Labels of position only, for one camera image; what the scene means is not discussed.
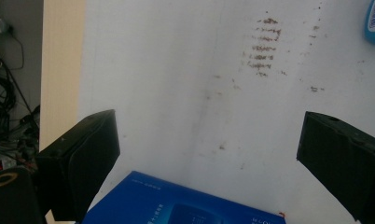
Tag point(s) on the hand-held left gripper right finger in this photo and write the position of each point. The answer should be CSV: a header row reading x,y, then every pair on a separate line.
x,y
344,158

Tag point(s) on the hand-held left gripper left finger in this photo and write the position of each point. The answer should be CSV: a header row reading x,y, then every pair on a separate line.
x,y
80,165

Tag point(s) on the blue cardboard box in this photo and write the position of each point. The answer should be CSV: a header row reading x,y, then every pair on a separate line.
x,y
151,202

